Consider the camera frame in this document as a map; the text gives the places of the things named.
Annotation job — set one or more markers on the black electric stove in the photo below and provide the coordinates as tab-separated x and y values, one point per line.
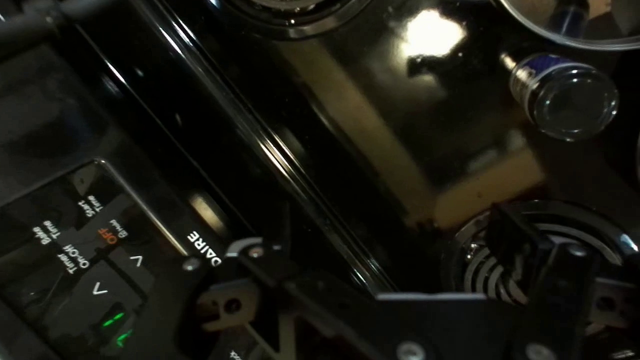
166	133

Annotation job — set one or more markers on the blue label glass bottle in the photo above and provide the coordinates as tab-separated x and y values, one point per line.
566	100

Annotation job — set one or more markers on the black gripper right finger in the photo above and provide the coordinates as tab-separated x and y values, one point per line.
546	266

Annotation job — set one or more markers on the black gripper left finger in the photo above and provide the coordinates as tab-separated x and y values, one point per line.
233	292

